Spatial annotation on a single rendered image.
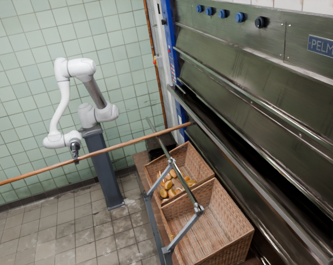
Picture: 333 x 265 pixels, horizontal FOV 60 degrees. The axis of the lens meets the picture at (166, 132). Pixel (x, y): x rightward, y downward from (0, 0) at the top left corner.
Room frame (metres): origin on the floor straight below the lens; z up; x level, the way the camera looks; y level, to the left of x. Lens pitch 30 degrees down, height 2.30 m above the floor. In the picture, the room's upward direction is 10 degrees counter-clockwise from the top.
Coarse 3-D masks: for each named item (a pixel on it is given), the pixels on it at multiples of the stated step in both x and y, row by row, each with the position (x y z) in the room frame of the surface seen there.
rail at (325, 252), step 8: (176, 96) 2.03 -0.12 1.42; (184, 104) 1.85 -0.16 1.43; (192, 112) 1.70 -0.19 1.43; (200, 120) 1.57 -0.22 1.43; (208, 128) 1.46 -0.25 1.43; (216, 136) 1.35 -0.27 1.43; (224, 144) 1.26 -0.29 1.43; (232, 152) 1.18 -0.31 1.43; (240, 160) 1.10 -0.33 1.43; (248, 168) 1.04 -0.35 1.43; (256, 176) 0.97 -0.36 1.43; (264, 184) 0.92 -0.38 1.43; (272, 192) 0.86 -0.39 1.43; (280, 200) 0.81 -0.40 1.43; (280, 208) 0.78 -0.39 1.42; (288, 208) 0.77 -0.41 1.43; (288, 216) 0.74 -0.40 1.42; (296, 224) 0.69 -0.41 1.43; (304, 232) 0.65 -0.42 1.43; (312, 240) 0.62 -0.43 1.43; (320, 248) 0.58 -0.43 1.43; (328, 256) 0.55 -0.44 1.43
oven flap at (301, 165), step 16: (192, 80) 2.05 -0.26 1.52; (208, 80) 1.82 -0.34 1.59; (208, 96) 1.76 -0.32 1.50; (224, 96) 1.57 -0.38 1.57; (224, 112) 1.52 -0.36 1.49; (240, 112) 1.38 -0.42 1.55; (256, 112) 1.25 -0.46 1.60; (240, 128) 1.33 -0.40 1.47; (256, 128) 1.21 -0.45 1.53; (272, 128) 1.11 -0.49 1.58; (256, 144) 1.17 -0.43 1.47; (272, 144) 1.07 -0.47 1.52; (288, 144) 0.99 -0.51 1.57; (304, 144) 0.92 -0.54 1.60; (272, 160) 1.01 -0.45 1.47; (288, 160) 0.95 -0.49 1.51; (304, 160) 0.89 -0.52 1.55; (320, 160) 0.82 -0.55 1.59; (288, 176) 0.90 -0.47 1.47; (304, 176) 0.85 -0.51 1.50; (320, 176) 0.79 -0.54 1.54; (304, 192) 0.80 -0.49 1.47; (320, 192) 0.76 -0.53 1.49; (320, 208) 0.71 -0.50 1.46
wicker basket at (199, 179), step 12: (180, 156) 2.24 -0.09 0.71; (192, 156) 2.13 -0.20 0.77; (144, 168) 2.12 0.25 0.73; (156, 168) 2.18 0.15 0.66; (180, 168) 2.21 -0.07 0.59; (192, 168) 2.08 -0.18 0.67; (204, 168) 1.89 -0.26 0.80; (156, 180) 2.09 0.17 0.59; (168, 180) 2.07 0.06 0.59; (204, 180) 1.72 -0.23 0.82; (156, 192) 1.77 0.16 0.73; (180, 192) 1.67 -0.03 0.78
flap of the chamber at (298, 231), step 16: (192, 96) 2.04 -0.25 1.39; (208, 112) 1.73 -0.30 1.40; (224, 128) 1.48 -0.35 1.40; (240, 144) 1.29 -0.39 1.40; (256, 160) 1.13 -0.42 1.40; (272, 176) 0.99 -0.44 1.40; (288, 192) 0.88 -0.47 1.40; (304, 208) 0.78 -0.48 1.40; (288, 224) 0.72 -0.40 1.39; (304, 224) 0.70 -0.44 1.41; (320, 224) 0.70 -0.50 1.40; (304, 240) 0.64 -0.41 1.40; (320, 240) 0.62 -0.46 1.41; (320, 256) 0.57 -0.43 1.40
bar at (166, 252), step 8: (152, 128) 2.04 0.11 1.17; (160, 144) 1.79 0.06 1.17; (168, 152) 1.66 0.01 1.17; (168, 160) 1.57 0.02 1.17; (168, 168) 1.55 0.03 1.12; (176, 168) 1.46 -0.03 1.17; (160, 176) 1.55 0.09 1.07; (184, 184) 1.30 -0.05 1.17; (152, 192) 1.52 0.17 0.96; (144, 200) 1.51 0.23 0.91; (192, 200) 1.16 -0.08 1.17; (152, 208) 1.50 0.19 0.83; (200, 208) 1.09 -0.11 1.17; (152, 216) 1.50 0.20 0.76; (200, 216) 1.08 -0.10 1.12; (152, 224) 1.50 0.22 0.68; (192, 224) 1.07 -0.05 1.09; (184, 232) 1.06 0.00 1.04; (176, 240) 1.05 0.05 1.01; (160, 248) 1.50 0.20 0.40; (168, 248) 1.05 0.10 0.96; (160, 256) 1.50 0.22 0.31; (168, 256) 1.03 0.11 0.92; (168, 264) 1.03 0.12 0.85
